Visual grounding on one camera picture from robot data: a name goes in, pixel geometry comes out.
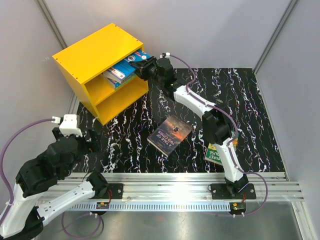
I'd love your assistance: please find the dark Tale of Two Cities book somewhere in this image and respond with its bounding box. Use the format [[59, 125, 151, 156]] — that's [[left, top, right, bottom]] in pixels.
[[147, 115, 192, 157]]

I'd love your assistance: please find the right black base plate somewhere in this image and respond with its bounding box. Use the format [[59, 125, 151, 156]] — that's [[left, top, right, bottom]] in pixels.
[[207, 183, 257, 200]]

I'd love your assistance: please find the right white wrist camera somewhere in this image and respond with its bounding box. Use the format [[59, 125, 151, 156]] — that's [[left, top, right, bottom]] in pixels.
[[160, 52, 171, 59]]

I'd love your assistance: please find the yellow wooden shelf cabinet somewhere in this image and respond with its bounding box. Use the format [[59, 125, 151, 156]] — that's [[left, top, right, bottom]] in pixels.
[[52, 23, 149, 125]]

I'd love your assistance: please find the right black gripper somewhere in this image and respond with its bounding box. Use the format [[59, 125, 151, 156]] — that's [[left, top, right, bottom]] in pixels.
[[128, 57, 164, 86]]

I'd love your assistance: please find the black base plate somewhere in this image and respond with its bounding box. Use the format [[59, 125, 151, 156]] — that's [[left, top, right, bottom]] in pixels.
[[99, 183, 124, 200], [207, 183, 257, 200]]

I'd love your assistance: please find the blue paperback with round badge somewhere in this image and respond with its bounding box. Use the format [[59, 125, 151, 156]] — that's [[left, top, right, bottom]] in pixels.
[[102, 49, 151, 83]]

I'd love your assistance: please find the aluminium mounting rail frame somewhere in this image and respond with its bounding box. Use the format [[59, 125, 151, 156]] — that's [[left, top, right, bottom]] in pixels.
[[24, 99, 316, 240]]

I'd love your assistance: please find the blue comic paperback book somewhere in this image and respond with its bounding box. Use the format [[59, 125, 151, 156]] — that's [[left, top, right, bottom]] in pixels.
[[102, 74, 136, 90]]

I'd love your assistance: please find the green Storey Treehouse book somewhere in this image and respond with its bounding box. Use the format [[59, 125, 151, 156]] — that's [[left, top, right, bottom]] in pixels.
[[204, 130, 238, 166]]

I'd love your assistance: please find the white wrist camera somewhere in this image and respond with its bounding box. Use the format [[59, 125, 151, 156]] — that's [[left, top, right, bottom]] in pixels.
[[160, 52, 171, 59], [51, 114, 83, 137]]

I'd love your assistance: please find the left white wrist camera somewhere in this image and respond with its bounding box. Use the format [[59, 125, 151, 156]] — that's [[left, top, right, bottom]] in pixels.
[[51, 114, 83, 137]]

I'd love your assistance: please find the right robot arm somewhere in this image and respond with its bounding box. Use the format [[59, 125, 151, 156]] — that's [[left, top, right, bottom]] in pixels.
[[129, 56, 249, 199]]

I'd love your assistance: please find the white slotted cable duct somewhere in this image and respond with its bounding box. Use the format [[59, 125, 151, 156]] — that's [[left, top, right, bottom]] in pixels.
[[68, 201, 231, 212]]

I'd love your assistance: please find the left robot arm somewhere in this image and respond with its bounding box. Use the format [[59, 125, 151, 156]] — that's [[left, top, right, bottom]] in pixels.
[[0, 127, 109, 240]]

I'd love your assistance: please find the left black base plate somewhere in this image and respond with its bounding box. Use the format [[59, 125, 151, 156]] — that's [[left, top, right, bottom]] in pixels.
[[99, 183, 124, 200]]

